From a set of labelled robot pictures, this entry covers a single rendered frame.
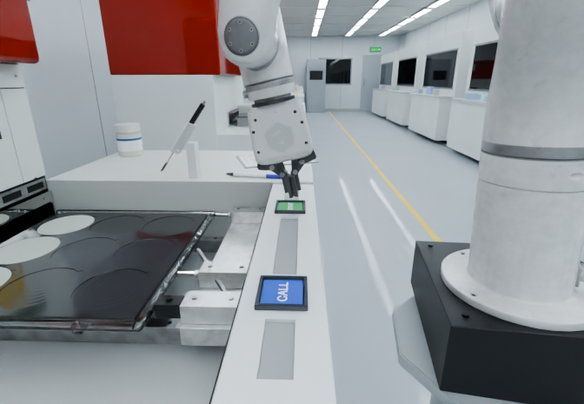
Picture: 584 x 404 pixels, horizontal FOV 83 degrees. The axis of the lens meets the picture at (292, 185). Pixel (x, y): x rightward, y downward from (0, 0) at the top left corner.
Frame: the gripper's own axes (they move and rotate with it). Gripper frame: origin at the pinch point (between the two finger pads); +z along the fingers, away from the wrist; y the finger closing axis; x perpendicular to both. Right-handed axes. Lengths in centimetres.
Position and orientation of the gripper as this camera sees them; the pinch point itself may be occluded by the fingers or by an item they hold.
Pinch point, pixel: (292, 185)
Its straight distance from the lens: 60.5
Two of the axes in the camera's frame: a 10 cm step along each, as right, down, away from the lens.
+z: 2.1, 9.3, 2.9
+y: 9.8, -1.9, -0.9
